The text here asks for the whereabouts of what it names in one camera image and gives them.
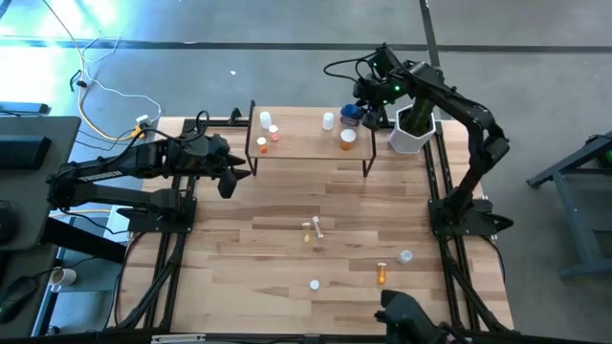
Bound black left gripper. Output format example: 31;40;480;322
190;135;253;183

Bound blue cap medicine bottle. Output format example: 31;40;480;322
339;103;363;128

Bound wide amber bottle white cap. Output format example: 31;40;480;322
339;128;358;153

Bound wooden shelf black metal legs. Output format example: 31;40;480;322
245;98;378;179

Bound green potted plant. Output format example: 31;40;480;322
400;93;435;139

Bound white hexagonal planter pot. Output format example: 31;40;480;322
387;103;438;156

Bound black desk leg bar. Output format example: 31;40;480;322
41;217;129;265

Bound dark grey desk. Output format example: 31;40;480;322
0;243;59;339
0;116;82;253

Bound white paper cup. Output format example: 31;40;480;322
49;267;78;294

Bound black rectangular box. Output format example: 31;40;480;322
0;135;53;171

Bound dark flat device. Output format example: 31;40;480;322
0;101;52;117

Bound black object bottom edge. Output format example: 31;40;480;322
374;288;463;344

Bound blue-grey metal table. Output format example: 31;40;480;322
526;129;612;281

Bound black round object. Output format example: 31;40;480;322
0;199;21;246

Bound black computer mouse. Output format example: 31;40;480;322
0;275;40;325

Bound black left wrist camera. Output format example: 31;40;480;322
216;168;239;200

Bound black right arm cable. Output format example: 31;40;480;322
322;50;383;85

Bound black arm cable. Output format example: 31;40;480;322
322;50;383;85
193;109;211;140

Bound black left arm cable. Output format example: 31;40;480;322
193;109;211;140

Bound black aluminium table frame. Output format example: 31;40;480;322
108;117;515;335

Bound white floor cable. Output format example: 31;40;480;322
78;35;164;123

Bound white cable with plug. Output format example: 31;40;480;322
41;0;140;142

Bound black cable plug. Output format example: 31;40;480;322
69;69;92;93

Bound silver metal bracket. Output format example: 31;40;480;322
150;333;208;344

